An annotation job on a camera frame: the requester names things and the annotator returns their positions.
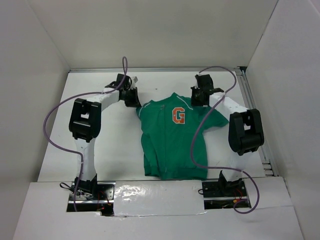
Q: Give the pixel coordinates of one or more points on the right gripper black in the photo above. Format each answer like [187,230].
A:
[194,102]

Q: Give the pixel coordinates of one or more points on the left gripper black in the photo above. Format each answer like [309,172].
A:
[134,102]

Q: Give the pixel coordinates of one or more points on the green jacket white lining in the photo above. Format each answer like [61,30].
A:
[172,137]

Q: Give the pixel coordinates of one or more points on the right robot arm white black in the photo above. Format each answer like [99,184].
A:
[245,130]

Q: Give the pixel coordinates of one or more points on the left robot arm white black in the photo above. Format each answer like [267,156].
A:
[85,125]

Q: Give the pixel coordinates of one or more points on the white taped cover panel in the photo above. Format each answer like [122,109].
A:
[158,198]

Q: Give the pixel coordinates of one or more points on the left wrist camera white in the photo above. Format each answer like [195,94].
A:
[135,79]

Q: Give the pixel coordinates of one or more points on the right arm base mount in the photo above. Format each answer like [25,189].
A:
[217,197]

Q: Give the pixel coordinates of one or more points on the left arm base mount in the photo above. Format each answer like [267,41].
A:
[101,201]

